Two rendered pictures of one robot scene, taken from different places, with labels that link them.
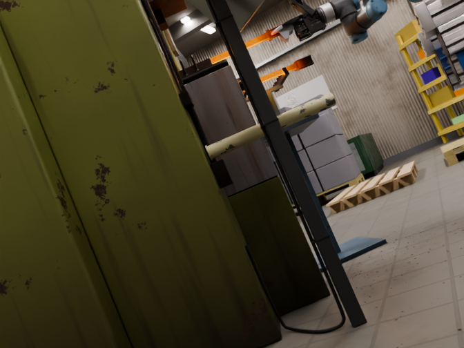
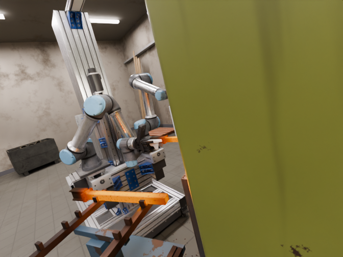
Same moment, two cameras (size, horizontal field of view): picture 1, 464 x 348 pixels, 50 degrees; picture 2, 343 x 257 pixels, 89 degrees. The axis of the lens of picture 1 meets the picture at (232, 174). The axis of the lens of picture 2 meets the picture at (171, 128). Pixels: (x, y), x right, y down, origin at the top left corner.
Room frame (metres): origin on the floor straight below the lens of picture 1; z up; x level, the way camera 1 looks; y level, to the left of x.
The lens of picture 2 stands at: (2.70, 0.17, 1.24)
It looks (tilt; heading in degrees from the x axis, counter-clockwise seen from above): 12 degrees down; 213
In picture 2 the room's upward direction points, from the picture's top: 14 degrees counter-clockwise
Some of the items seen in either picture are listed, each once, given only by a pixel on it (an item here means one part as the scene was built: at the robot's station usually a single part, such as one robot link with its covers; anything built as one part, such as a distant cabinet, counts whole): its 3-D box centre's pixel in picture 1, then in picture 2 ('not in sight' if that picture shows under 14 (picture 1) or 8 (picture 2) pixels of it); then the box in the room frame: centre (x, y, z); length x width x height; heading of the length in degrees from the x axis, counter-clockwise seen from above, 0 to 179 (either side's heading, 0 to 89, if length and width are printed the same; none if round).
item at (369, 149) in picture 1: (327, 171); not in sight; (8.67, -1.54, 0.34); 1.71 x 1.61 x 0.68; 68
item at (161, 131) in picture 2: not in sight; (160, 132); (-1.73, -3.12, 0.05); 1.09 x 0.77 x 0.10; 68
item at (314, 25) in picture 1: (308, 23); (144, 144); (1.95, -0.52, 0.98); 0.12 x 0.08 x 0.09; 88
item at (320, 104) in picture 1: (271, 126); not in sight; (1.60, -0.18, 0.62); 0.44 x 0.05 x 0.05; 88
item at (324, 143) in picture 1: (298, 159); not in sight; (6.52, -0.88, 0.65); 1.26 x 0.84 x 1.31; 70
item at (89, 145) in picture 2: not in sight; (84, 147); (1.96, -1.11, 0.98); 0.13 x 0.12 x 0.14; 19
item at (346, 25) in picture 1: (356, 26); (131, 156); (1.93, -0.68, 0.89); 0.11 x 0.08 x 0.11; 19
